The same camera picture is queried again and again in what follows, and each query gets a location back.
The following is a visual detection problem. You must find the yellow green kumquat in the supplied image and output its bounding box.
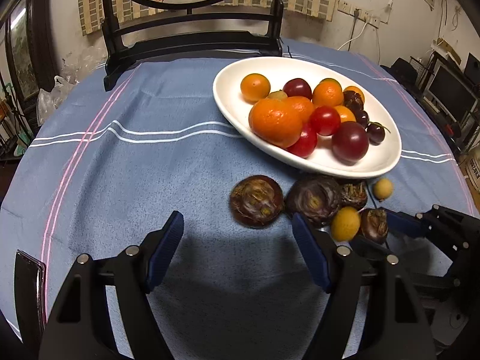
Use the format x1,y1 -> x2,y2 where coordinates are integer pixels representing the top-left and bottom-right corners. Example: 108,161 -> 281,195
319,77 -> 341,86

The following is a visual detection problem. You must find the small orange kumquat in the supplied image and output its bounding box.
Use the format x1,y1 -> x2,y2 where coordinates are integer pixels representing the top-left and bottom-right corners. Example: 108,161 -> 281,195
334,105 -> 356,123

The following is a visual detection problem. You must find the large round tangerine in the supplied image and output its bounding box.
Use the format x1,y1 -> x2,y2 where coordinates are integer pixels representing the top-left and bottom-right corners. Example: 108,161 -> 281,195
283,96 -> 316,124

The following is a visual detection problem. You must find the small tan longan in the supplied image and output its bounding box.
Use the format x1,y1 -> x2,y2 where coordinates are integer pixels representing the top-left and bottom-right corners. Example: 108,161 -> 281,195
373,178 -> 394,202

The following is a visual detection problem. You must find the red cherry tomato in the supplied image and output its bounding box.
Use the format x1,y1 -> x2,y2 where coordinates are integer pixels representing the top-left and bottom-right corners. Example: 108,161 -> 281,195
308,106 -> 341,137
286,124 -> 317,158

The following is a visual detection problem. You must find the computer monitor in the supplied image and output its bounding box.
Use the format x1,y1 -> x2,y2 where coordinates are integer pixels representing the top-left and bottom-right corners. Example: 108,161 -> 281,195
426,63 -> 479,125

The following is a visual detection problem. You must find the large oblong tangerine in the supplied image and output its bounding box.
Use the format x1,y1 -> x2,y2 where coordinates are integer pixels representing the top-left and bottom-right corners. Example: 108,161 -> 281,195
248,98 -> 303,149

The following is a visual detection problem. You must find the dark framed mirror cabinet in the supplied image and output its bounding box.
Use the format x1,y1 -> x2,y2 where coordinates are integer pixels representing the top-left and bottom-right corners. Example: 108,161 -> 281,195
2,0 -> 59,102

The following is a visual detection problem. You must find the white oval plate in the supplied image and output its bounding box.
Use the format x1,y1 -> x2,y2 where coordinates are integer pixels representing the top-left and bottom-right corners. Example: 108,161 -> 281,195
212,57 -> 402,179

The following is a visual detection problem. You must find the brown longan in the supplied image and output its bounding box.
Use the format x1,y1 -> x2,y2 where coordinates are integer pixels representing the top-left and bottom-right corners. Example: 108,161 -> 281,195
330,206 -> 360,242
268,90 -> 288,100

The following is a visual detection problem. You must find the dark water chestnut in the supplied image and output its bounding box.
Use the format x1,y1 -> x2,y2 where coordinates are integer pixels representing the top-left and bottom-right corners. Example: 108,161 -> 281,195
229,175 -> 284,228
285,175 -> 342,228

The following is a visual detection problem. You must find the round painted screen stand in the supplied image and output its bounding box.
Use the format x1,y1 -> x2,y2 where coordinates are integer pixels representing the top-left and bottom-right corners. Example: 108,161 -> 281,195
102,0 -> 284,92

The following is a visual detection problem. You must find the dark cherry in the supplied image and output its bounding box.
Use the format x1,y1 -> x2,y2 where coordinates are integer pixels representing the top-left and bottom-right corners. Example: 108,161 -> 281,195
354,110 -> 369,129
366,122 -> 390,145

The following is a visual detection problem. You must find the white power cable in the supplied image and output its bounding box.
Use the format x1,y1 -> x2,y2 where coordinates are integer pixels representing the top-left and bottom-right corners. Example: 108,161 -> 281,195
337,18 -> 370,51

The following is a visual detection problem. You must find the black smartphone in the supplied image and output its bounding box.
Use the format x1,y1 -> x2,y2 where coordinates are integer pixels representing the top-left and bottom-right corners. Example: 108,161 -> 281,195
14,250 -> 47,359

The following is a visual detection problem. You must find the plastic bag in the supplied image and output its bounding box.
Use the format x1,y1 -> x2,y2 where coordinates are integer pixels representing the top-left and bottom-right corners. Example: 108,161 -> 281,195
37,76 -> 76,126

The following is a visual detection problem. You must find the wall power strip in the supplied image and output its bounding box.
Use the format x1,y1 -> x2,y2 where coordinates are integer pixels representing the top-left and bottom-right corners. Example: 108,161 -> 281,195
337,0 -> 381,29

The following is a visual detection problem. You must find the red cherry tomato front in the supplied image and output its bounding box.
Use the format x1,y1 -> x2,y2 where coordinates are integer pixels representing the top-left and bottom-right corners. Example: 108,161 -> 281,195
286,124 -> 317,158

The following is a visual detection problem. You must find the large dark red plum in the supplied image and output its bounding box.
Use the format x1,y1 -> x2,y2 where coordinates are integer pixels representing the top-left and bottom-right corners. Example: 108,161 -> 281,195
282,78 -> 312,100

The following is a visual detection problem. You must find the small orange tangerine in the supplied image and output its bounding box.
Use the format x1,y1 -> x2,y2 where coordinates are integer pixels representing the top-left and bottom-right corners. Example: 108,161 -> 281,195
343,85 -> 365,103

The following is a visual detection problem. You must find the blue striped tablecloth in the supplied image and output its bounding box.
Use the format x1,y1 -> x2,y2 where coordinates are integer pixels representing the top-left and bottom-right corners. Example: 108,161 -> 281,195
1,43 -> 479,359

